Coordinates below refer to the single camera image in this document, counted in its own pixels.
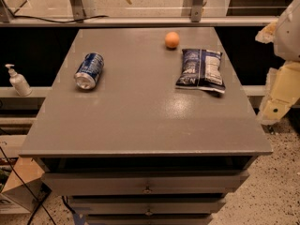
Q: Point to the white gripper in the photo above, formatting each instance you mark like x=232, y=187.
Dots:
x=290, y=35

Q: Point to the blue pepsi can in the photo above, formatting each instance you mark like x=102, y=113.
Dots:
x=87, y=75

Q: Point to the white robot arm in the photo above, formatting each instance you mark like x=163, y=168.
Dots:
x=282, y=86

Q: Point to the blue white chip bag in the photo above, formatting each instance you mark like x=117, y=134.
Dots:
x=200, y=70

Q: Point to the orange fruit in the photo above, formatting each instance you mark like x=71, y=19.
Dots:
x=172, y=40

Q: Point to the grey drawer cabinet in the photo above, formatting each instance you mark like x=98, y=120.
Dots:
x=137, y=150

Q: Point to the white pump dispenser bottle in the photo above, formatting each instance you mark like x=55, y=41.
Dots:
x=18, y=81

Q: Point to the cardboard box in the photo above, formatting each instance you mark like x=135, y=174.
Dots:
x=20, y=192

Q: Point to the metal bracket right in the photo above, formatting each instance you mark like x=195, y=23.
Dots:
x=193, y=9

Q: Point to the metal bracket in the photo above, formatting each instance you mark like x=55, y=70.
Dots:
x=82, y=9
x=193, y=9

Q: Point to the metal bracket left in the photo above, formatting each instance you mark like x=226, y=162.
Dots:
x=82, y=9

